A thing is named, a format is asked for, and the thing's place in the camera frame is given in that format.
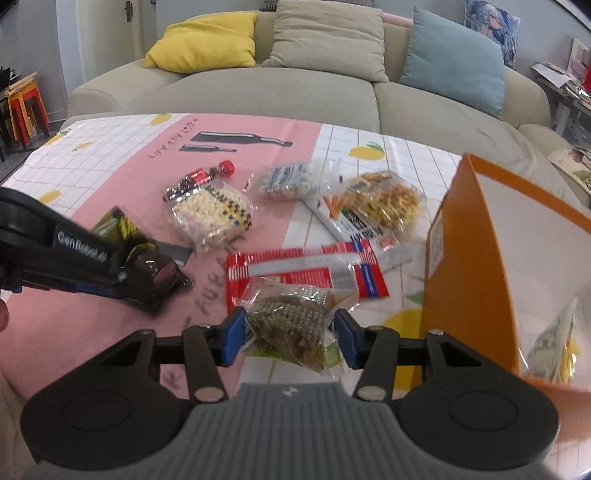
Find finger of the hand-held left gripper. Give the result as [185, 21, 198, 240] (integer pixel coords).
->
[21, 272, 163, 315]

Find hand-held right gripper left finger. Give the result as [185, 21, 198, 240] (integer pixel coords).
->
[99, 307, 247, 402]

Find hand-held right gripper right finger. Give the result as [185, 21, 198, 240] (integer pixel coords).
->
[333, 308, 481, 402]

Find brown snack bag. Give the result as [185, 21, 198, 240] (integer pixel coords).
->
[238, 276, 361, 384]

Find dark snack packet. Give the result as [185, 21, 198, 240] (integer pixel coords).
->
[122, 242, 195, 315]

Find long red snack packet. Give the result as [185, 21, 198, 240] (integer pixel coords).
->
[225, 247, 370, 315]

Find white carrot-stick snack packet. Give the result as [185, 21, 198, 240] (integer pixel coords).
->
[302, 185, 416, 273]

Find orange cardboard box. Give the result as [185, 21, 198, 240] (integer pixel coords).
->
[418, 154, 591, 394]

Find bag of pale puffed snacks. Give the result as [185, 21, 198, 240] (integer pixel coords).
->
[170, 180, 257, 254]

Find bag of golden snacks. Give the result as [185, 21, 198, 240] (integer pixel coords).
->
[342, 170, 428, 241]

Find green yellow snack packet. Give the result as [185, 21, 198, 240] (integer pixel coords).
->
[90, 206, 155, 259]

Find red blue-striped snack packet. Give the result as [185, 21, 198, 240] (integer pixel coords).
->
[347, 237, 391, 302]

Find pink checked printed tablecloth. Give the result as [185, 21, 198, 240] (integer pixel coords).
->
[0, 113, 467, 416]

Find stacked plastic stools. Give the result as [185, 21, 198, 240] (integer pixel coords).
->
[4, 71, 50, 145]

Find small red-capped candy bottle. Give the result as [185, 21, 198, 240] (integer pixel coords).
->
[163, 160, 237, 204]

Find bag of white round candies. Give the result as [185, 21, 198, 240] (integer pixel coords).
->
[252, 159, 341, 202]

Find yellow white snack packet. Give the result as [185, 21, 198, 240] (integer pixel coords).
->
[526, 298, 583, 385]

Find white door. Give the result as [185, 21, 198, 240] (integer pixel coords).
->
[108, 0, 155, 63]

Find beige sofa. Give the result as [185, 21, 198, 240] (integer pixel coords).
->
[67, 9, 591, 210]

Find yellow pillow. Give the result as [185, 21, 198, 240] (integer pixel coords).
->
[141, 11, 258, 73]

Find pile of magazines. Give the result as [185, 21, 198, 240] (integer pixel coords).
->
[549, 145, 591, 199]

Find light blue pillow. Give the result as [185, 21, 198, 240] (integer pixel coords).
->
[398, 6, 508, 121]

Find beige pillow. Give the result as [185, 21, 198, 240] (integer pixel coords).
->
[262, 0, 389, 83]

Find white side table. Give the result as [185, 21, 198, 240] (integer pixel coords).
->
[536, 76, 591, 139]

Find pink cushion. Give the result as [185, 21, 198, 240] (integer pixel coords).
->
[381, 10, 415, 28]

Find blue floral pillow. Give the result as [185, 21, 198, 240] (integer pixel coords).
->
[464, 0, 522, 70]

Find pile of papers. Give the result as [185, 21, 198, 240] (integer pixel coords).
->
[531, 37, 591, 101]

